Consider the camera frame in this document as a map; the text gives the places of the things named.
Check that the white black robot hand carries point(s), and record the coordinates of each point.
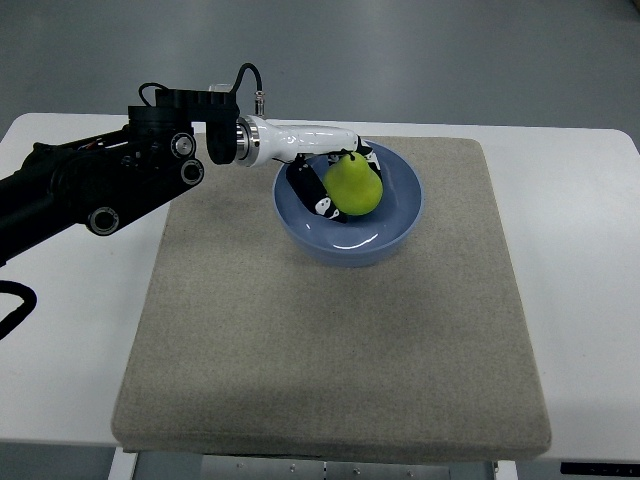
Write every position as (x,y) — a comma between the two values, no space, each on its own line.
(307,152)

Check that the green pear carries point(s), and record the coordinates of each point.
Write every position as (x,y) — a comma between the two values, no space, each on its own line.
(352,185)

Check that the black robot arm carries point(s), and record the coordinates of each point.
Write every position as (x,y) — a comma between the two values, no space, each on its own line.
(109,181)

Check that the blue bowl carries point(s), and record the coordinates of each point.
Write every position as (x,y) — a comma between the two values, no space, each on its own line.
(361,240)

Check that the beige fabric mat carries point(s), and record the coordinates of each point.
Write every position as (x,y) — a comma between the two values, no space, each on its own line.
(247,346)

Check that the metal table frame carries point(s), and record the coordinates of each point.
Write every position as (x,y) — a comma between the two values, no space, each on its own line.
(191,466)

